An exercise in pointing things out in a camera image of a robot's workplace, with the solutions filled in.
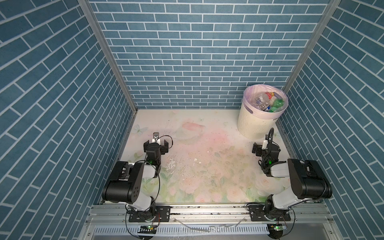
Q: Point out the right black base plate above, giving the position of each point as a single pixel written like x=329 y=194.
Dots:
x=260 y=213

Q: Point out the clear bottle blue cap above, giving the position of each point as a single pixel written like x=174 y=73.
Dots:
x=265 y=107

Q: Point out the clear bottle red label yellow cap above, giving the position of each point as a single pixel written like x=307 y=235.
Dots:
x=264 y=98

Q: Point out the cream bin with pink bag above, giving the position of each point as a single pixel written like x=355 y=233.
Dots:
x=254 y=123

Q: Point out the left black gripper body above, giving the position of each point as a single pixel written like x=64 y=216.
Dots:
x=161 y=151

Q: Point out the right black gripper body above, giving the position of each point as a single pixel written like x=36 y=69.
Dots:
x=261 y=153

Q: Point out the green plastic bottle yellow cap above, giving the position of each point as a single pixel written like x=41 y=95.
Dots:
x=277 y=105

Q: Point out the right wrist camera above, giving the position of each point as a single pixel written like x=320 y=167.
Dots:
x=268 y=141

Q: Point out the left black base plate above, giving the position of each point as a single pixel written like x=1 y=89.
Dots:
x=154 y=214

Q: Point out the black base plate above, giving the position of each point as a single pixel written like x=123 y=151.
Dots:
x=260 y=213
x=154 y=214

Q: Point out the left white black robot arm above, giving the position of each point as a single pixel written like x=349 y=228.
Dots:
x=124 y=182

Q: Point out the aluminium mounting rail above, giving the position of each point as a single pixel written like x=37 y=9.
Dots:
x=309 y=221

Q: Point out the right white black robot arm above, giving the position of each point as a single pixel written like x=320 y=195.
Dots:
x=307 y=180

